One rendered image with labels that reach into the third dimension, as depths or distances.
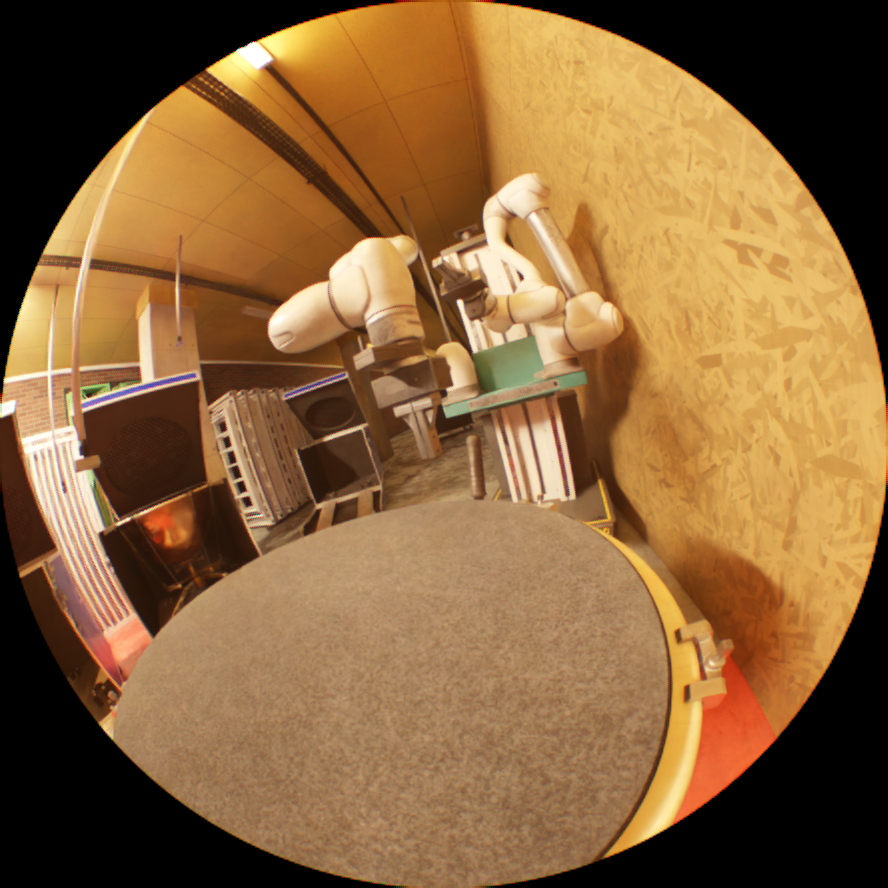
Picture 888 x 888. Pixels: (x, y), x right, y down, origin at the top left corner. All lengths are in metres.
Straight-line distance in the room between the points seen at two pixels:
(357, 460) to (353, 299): 4.30
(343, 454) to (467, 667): 4.57
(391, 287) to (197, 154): 2.38
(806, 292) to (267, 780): 0.89
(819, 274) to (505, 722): 0.73
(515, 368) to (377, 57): 2.26
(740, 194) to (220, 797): 1.03
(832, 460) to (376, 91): 2.74
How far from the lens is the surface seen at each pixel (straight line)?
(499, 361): 1.40
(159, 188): 2.87
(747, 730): 1.14
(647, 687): 0.21
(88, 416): 2.32
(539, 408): 1.47
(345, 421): 4.62
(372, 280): 0.48
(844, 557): 0.77
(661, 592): 0.30
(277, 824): 0.24
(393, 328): 0.45
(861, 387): 0.66
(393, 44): 2.40
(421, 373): 0.43
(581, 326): 1.14
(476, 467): 0.59
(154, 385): 2.24
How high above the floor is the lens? 0.99
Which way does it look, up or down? 9 degrees down
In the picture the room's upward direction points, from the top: 16 degrees counter-clockwise
